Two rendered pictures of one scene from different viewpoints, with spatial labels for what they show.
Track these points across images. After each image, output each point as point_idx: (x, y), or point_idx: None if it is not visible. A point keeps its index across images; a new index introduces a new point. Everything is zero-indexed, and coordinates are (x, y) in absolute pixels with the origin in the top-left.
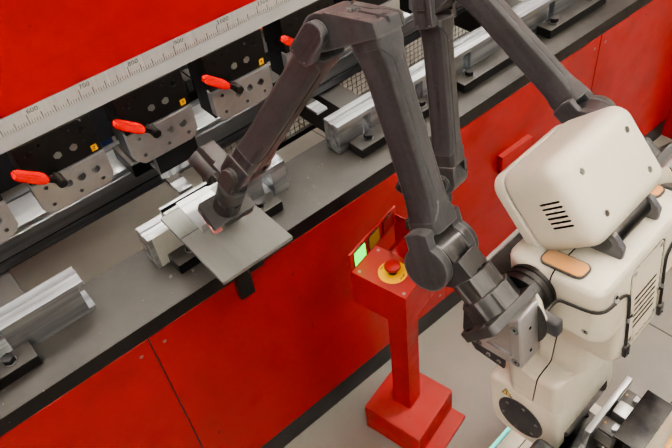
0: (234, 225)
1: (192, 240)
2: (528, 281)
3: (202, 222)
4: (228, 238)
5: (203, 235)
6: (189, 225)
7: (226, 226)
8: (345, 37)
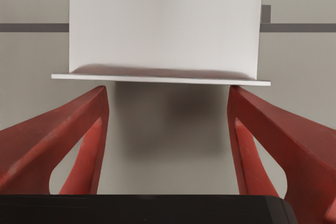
0: (205, 142)
1: (7, 78)
2: None
3: (102, 12)
4: (137, 190)
5: (62, 89)
6: None
7: (174, 119)
8: None
